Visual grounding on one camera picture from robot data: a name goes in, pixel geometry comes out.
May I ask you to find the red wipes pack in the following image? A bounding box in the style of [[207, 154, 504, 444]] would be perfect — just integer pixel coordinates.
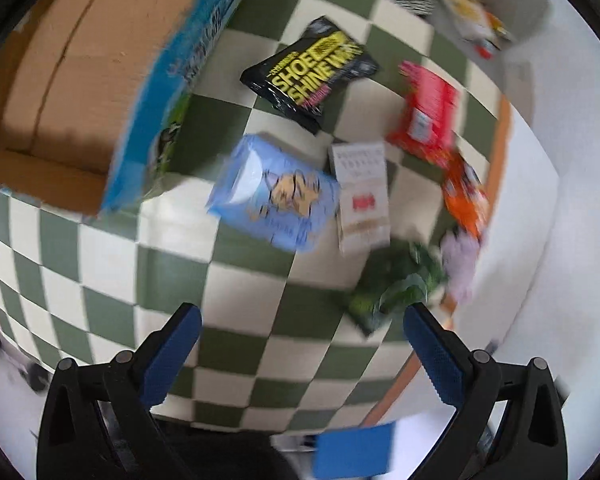
[[387, 61, 458, 169]]

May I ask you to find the lilac cloth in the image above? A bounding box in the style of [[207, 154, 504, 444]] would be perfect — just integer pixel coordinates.
[[440, 226, 481, 304]]

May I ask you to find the green wipes pack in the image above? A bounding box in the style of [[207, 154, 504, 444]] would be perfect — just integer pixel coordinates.
[[343, 240, 448, 337]]

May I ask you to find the black shoe shine wipes pack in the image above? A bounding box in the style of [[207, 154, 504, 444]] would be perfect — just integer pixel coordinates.
[[240, 16, 379, 134]]

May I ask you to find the light blue tissue pack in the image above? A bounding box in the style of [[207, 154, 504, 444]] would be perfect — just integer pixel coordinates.
[[207, 134, 340, 252]]

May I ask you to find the green white checkered tablecloth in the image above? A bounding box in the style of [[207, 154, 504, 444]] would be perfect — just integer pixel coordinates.
[[0, 0, 501, 432]]

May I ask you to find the orange snack pack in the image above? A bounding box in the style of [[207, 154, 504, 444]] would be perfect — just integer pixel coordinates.
[[442, 151, 490, 240]]

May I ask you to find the white tissue pack red logo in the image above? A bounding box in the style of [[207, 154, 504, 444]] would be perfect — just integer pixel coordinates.
[[329, 142, 390, 255]]

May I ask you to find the yellow snack bag on chair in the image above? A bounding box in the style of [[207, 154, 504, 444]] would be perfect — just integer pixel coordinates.
[[440, 0, 512, 60]]

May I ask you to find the cardboard box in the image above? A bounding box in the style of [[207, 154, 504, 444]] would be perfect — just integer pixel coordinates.
[[0, 0, 242, 216]]

